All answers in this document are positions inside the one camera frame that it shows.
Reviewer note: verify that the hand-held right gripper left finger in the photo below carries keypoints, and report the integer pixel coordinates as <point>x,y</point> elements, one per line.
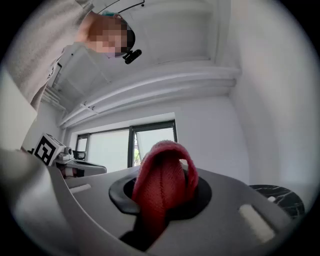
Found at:
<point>95,200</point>

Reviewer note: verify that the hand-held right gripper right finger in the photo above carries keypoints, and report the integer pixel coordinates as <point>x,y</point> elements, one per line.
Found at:
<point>225,212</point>

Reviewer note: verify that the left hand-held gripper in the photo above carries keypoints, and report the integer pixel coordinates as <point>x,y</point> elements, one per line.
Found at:
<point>46,150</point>

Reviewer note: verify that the pink towel cloth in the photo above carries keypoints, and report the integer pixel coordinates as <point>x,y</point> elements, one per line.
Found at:
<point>160,190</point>

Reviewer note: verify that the small white rounded object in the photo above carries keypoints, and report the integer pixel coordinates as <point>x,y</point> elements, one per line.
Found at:
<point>271,199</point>

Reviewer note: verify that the large glass window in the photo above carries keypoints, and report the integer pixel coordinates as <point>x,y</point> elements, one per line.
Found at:
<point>107,147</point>

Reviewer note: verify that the black marble round table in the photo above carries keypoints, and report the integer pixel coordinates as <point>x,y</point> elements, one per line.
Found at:
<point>287,200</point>

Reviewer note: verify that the person's head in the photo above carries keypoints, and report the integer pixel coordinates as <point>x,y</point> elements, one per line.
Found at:
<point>107,35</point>

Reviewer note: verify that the grey fisheye gripper camera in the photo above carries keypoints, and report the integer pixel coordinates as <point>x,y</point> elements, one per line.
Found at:
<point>68,151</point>

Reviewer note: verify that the black head-mounted camera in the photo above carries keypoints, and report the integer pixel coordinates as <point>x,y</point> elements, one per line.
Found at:
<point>132,56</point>

